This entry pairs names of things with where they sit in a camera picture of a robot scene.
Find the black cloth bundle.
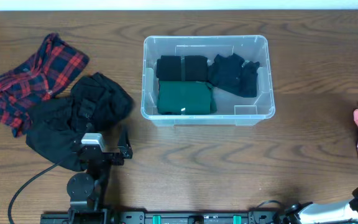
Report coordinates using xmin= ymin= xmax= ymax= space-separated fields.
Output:
xmin=156 ymin=55 xmax=208 ymax=82

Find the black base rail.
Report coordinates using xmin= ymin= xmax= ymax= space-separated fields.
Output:
xmin=40 ymin=209 xmax=281 ymax=224

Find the dark green cloth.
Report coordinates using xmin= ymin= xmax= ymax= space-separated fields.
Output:
xmin=157 ymin=81 xmax=217 ymax=115

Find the clear plastic storage bin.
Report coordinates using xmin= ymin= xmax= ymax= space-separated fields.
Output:
xmin=140 ymin=35 xmax=275 ymax=126

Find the red navy plaid shirt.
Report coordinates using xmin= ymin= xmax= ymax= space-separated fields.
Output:
xmin=0 ymin=33 xmax=90 ymax=138

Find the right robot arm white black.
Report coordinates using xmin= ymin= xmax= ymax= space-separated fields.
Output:
xmin=280 ymin=188 xmax=358 ymax=224

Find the black crumpled garment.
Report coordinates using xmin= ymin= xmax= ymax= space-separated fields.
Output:
xmin=26 ymin=73 xmax=134 ymax=172

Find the dark navy cloth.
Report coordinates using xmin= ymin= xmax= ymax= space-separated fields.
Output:
xmin=208 ymin=54 xmax=260 ymax=98

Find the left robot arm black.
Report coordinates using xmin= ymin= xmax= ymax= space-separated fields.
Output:
xmin=67 ymin=126 xmax=133 ymax=212

